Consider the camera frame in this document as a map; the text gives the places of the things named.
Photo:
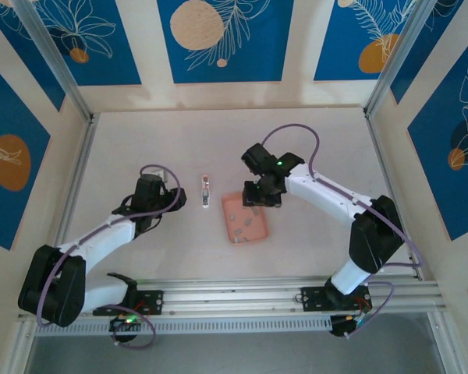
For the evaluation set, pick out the pink plastic tray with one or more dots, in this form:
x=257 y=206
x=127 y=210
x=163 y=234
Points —
x=253 y=233

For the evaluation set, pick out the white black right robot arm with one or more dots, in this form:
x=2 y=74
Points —
x=327 y=195

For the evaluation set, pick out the small white USB stick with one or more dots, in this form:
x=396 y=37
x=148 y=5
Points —
x=205 y=192

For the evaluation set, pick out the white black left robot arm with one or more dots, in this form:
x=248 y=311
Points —
x=101 y=237

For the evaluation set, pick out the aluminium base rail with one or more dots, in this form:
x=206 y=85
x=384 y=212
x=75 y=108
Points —
x=234 y=296

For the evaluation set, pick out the aluminium side rail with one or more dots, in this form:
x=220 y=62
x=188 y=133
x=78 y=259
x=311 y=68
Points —
x=78 y=163
x=386 y=171

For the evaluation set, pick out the aluminium frame post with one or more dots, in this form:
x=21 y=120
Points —
x=58 y=66
x=394 y=58

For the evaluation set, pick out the black controller board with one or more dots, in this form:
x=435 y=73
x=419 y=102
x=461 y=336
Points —
x=125 y=323
x=341 y=325

